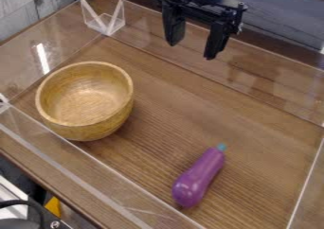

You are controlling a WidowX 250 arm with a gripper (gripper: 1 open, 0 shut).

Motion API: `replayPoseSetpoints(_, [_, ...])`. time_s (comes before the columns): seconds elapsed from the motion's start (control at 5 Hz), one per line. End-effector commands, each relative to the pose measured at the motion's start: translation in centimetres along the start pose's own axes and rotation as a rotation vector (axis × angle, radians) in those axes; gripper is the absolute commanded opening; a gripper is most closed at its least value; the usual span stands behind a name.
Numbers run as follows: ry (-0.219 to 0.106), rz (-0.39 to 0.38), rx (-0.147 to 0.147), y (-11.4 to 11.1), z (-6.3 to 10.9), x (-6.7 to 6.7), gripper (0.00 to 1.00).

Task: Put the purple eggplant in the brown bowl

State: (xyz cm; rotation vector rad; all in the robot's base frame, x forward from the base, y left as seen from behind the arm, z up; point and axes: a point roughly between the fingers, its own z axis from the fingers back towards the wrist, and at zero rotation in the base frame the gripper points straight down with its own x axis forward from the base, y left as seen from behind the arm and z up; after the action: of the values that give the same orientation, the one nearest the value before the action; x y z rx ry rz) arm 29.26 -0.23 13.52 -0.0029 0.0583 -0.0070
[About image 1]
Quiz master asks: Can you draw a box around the purple toy eggplant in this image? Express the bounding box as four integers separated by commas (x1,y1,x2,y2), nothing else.
173,144,226,208

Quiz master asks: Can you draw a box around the clear acrylic corner bracket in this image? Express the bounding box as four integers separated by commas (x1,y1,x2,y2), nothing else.
80,0,126,36

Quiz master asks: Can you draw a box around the clear acrylic enclosure wall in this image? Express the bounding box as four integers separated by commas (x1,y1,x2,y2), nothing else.
0,0,324,229

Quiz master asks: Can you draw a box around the brown wooden bowl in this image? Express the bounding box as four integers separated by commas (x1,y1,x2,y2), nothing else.
35,62,134,141

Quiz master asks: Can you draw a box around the black cable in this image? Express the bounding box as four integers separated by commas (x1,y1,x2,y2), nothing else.
0,200,45,229

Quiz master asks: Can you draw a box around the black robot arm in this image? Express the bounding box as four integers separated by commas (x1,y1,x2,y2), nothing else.
161,0,248,60

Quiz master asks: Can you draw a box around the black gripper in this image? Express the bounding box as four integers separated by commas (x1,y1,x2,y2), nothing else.
161,0,248,60

